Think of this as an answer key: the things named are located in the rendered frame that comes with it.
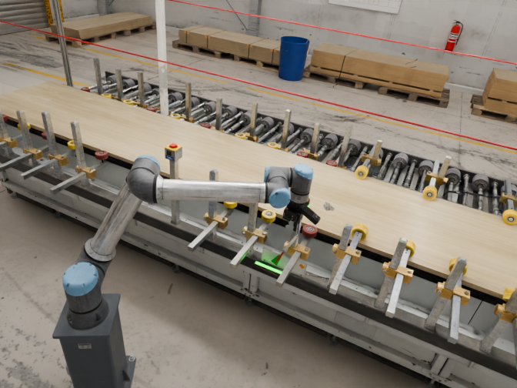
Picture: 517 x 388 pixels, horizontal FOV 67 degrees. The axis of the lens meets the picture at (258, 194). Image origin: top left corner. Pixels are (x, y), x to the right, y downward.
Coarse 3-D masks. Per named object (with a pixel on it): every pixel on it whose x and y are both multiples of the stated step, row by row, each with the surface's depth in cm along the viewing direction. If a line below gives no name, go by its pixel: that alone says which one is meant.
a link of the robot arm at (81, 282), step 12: (84, 264) 181; (96, 264) 187; (72, 276) 175; (84, 276) 176; (96, 276) 178; (72, 288) 172; (84, 288) 173; (96, 288) 179; (72, 300) 176; (84, 300) 177; (96, 300) 182
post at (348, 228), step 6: (348, 228) 185; (342, 234) 188; (348, 234) 186; (342, 240) 189; (348, 240) 188; (342, 246) 191; (336, 258) 196; (336, 264) 198; (336, 270) 200; (330, 282) 205
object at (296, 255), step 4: (304, 240) 213; (308, 240) 213; (300, 244) 210; (304, 244) 210; (296, 252) 204; (292, 256) 201; (296, 256) 201; (292, 260) 198; (296, 260) 200; (288, 264) 196; (292, 264) 196; (288, 268) 194; (292, 268) 197; (284, 272) 191; (288, 272) 191; (280, 276) 188; (284, 276) 188; (280, 280) 186; (284, 280) 187; (276, 284) 186; (280, 284) 185
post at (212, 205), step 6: (210, 174) 208; (216, 174) 208; (210, 180) 210; (216, 180) 210; (210, 204) 218; (216, 204) 220; (210, 210) 220; (216, 210) 223; (210, 216) 223; (210, 234) 230
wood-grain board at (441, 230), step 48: (0, 96) 327; (48, 96) 336; (96, 96) 346; (96, 144) 273; (144, 144) 280; (192, 144) 287; (240, 144) 294; (336, 192) 249; (384, 192) 254; (384, 240) 212; (432, 240) 216; (480, 240) 220; (480, 288) 190
